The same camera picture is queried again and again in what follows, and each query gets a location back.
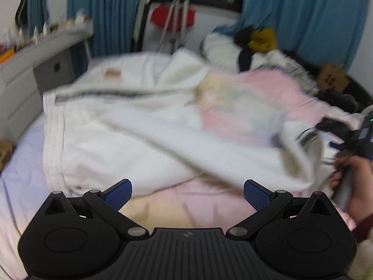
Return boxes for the black garment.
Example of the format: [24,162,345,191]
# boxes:
[234,25,257,73]

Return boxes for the brown cardboard box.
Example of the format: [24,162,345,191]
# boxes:
[0,141,16,170]

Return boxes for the mustard yellow garment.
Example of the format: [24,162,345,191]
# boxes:
[247,28,279,53]

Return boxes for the person's right forearm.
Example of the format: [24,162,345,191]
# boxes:
[351,212,373,243]

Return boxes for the orange tray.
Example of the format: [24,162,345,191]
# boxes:
[0,49,16,64]

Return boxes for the brown paper bag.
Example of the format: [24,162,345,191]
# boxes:
[316,62,351,90]

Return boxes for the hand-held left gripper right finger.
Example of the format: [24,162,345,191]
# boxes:
[226,179,333,238]

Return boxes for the white sweatshirt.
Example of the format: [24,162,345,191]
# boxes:
[42,48,325,198]

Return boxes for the blue curtain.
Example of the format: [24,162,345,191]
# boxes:
[214,0,369,71]
[67,0,143,58]

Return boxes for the white and grey garment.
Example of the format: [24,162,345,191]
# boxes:
[253,49,319,94]

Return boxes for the wavy black-framed mirror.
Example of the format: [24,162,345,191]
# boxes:
[15,0,50,33]

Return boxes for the red shorts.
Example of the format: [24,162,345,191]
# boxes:
[150,6,196,32]

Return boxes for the person's right hand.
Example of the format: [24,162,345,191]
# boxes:
[329,154,373,231]

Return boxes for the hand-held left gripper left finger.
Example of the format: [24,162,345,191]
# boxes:
[44,179,149,240]

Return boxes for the group of small cosmetic bottles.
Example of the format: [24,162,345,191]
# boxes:
[3,9,94,49]

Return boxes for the white dressing table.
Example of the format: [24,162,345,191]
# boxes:
[0,25,94,144]

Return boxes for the pastel tie-dye blanket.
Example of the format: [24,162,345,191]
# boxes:
[0,52,373,280]

